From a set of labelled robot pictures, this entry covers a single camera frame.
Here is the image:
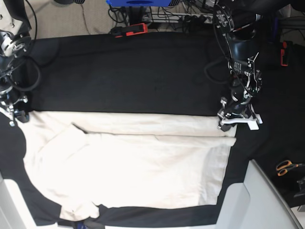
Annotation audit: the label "white table frame left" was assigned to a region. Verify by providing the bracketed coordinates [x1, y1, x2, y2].
[0, 172, 59, 229]

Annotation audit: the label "black object right edge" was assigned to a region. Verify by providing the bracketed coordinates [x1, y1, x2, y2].
[294, 177, 305, 198]

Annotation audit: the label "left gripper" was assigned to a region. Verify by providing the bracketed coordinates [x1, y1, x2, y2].
[217, 97, 263, 132]

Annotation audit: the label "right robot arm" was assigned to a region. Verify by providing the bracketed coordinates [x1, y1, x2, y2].
[0, 0, 41, 127]

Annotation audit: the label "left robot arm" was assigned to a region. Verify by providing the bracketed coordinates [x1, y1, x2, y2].
[209, 0, 293, 132]

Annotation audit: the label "black table cloth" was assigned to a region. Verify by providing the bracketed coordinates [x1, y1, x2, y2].
[0, 32, 305, 227]

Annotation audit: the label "white table frame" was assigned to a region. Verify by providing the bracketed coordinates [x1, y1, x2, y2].
[0, 172, 59, 229]
[215, 160, 302, 229]

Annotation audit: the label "white table frame right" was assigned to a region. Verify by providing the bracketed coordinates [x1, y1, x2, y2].
[215, 160, 302, 229]

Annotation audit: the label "orange black clamp top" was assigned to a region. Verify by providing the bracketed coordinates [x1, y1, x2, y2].
[110, 23, 148, 38]

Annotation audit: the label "white T-shirt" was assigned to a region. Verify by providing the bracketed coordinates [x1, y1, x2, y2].
[18, 111, 236, 221]

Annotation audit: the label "orange handled scissors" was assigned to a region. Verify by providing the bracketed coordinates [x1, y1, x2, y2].
[276, 160, 305, 177]

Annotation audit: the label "white power strip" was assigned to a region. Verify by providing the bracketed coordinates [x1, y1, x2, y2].
[142, 12, 213, 24]

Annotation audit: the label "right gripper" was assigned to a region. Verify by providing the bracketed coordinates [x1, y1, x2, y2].
[0, 92, 30, 126]

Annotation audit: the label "orange black clamp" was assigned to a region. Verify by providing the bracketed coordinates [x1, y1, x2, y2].
[280, 41, 293, 67]
[110, 23, 148, 38]

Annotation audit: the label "orange black clamp right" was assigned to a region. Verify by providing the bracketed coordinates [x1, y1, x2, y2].
[280, 41, 293, 67]

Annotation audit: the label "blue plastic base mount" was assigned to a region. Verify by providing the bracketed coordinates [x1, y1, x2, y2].
[106, 0, 171, 7]

